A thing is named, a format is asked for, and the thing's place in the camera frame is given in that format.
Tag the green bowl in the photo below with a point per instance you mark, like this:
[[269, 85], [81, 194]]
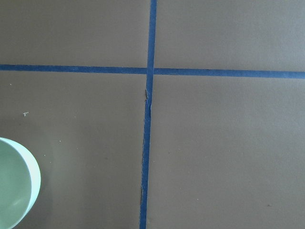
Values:
[[20, 182]]

